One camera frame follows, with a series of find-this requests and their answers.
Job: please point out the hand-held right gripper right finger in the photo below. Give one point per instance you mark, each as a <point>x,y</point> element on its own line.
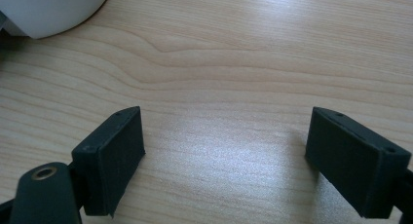
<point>350,162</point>

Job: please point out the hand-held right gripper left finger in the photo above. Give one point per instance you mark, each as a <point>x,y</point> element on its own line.
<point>110,159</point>

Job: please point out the white pedal trash bin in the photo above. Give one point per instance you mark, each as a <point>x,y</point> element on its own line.
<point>48,9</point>

